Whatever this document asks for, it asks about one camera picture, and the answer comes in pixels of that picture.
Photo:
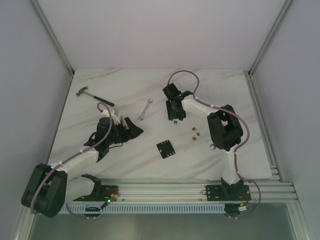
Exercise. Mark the black fuse box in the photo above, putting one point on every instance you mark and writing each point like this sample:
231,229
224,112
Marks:
165,149

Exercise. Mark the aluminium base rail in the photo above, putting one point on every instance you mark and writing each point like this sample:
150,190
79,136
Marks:
173,191

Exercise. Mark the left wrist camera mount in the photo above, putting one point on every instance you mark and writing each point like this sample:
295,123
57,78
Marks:
116,120

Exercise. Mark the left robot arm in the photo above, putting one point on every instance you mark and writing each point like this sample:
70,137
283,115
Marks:
52,186

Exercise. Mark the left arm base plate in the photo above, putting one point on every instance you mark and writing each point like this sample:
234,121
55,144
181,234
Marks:
100,194

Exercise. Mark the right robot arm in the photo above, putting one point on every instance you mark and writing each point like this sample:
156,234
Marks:
224,128

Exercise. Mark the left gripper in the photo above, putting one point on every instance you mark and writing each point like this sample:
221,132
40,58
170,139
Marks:
127,128

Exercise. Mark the silver wrench centre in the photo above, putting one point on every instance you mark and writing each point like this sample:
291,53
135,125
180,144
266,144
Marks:
141,116

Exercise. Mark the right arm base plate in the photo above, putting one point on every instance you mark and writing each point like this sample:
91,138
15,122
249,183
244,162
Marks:
223,193

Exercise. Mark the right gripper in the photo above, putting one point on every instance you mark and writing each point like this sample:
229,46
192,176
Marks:
171,115

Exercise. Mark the black handled hammer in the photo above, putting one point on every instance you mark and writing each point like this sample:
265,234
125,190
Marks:
83,90

